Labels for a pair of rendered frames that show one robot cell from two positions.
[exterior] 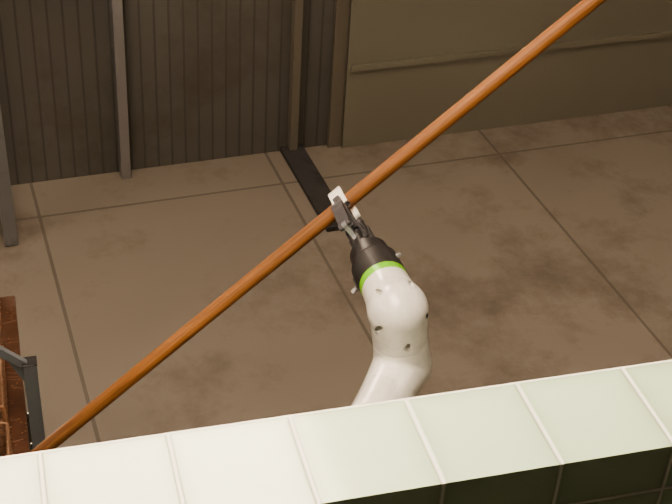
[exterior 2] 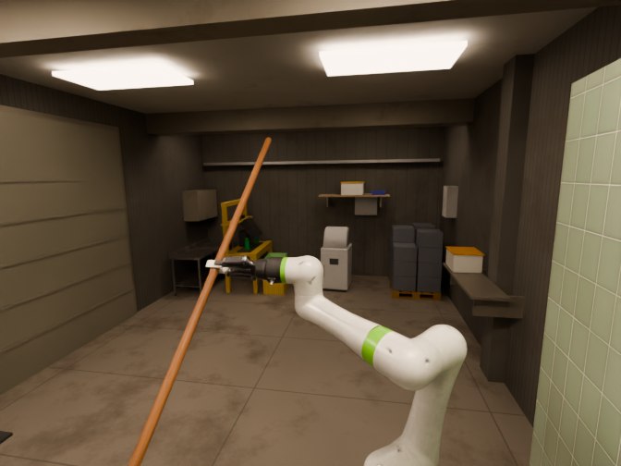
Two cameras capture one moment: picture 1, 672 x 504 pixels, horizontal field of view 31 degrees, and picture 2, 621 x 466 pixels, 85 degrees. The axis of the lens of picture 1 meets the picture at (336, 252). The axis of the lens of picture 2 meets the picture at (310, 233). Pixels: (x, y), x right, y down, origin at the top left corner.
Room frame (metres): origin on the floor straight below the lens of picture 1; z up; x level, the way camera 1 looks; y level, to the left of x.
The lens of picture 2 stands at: (1.12, 0.85, 2.28)
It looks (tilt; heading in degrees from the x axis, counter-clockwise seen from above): 10 degrees down; 301
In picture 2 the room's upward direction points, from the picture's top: 1 degrees counter-clockwise
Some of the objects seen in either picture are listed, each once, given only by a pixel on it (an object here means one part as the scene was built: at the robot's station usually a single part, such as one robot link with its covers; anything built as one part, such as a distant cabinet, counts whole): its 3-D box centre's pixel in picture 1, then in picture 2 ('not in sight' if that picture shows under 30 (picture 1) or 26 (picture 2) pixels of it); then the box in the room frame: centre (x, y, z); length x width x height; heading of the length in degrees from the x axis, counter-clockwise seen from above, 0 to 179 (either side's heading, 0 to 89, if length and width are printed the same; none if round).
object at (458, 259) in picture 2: not in sight; (463, 259); (1.61, -3.60, 1.25); 0.42 x 0.35 x 0.24; 111
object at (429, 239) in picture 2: not in sight; (413, 258); (2.79, -5.85, 0.63); 1.28 x 0.87 x 1.27; 111
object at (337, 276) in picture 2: not in sight; (336, 257); (4.15, -5.17, 0.63); 0.65 x 0.54 x 1.26; 107
